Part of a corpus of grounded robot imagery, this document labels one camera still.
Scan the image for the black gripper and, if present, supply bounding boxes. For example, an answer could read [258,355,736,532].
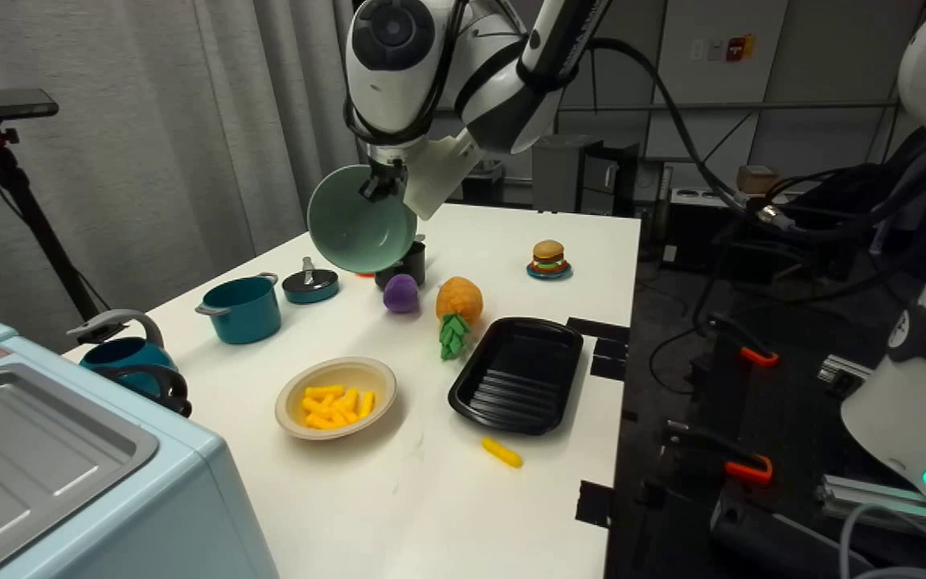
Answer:
[360,141,418,206]

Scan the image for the green bowl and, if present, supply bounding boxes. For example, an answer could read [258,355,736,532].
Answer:
[301,160,423,278]

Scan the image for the yellow toy fries pile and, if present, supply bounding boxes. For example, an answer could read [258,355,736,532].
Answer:
[294,382,378,434]

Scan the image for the single yellow toy fry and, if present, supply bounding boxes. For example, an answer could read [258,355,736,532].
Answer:
[479,434,527,472]

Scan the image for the small blue plate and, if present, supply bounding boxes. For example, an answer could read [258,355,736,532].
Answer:
[524,258,576,284]

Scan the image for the cream white plate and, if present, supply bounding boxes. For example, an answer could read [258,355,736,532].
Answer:
[274,355,401,443]

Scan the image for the purple toy eggplant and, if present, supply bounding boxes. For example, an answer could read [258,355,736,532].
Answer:
[378,271,423,318]

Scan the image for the orange toy pineapple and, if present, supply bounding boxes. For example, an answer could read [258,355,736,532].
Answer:
[433,273,489,364]

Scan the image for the toy burger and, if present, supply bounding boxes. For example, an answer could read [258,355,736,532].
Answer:
[527,234,573,278]

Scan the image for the teal toy pot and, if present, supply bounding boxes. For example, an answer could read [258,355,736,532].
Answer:
[194,271,286,348]

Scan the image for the grey curtain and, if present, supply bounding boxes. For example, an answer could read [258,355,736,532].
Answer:
[0,0,363,348]

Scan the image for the black ridged tray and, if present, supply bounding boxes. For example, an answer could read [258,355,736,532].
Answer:
[447,316,585,438]

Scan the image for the black table edge plates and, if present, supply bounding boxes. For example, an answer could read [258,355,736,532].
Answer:
[566,316,630,379]

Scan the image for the teal toy kettle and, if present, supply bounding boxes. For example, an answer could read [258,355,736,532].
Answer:
[65,307,195,419]

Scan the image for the cardboard box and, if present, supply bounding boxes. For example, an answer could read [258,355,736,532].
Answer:
[736,160,784,199]

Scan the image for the black stand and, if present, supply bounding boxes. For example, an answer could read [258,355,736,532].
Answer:
[0,86,104,324]

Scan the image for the light blue toy oven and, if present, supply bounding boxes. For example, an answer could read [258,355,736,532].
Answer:
[0,313,284,579]

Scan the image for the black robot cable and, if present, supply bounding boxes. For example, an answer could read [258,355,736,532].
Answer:
[588,37,751,214]

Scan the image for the black table edge bracket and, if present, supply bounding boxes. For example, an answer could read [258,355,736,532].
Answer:
[573,481,618,532]

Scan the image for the orange handled clamp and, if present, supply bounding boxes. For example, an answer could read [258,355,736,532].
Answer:
[698,313,784,374]
[663,417,779,493]

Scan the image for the black cable bundle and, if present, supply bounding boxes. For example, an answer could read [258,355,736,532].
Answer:
[740,124,926,284]

